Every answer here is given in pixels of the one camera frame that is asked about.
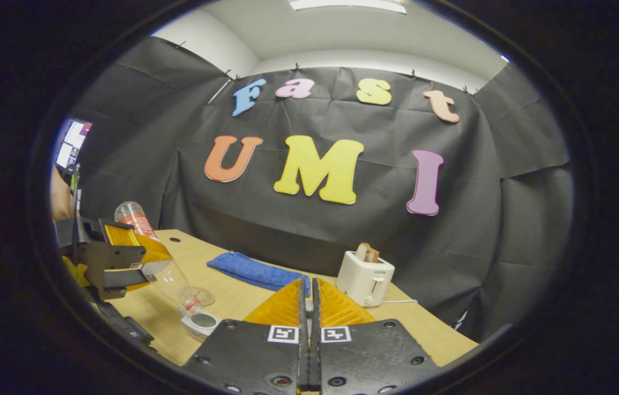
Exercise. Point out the bread slice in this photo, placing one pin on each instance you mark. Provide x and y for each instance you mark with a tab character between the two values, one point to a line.
367	253

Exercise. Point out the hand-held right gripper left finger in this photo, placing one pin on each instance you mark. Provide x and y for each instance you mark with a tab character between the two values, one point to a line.
254	351

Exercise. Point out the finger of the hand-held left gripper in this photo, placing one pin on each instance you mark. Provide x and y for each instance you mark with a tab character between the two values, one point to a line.
134	241
114	269

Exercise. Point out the blue towel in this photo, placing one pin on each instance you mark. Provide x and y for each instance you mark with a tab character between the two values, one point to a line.
257	271

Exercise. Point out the ceiling light panel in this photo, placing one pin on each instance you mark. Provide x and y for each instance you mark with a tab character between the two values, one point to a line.
347	4

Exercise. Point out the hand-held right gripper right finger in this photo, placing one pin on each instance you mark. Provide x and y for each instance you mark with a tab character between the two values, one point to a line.
369	351

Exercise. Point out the computer monitor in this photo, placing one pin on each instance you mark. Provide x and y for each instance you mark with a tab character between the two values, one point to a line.
72	144

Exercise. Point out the black backdrop cloth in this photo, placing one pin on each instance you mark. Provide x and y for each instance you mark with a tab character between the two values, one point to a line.
342	230

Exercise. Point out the white toaster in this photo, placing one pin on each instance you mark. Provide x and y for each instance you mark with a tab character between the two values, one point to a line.
361	282

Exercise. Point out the clear plastic water bottle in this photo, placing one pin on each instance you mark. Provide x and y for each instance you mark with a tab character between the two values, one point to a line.
136	220

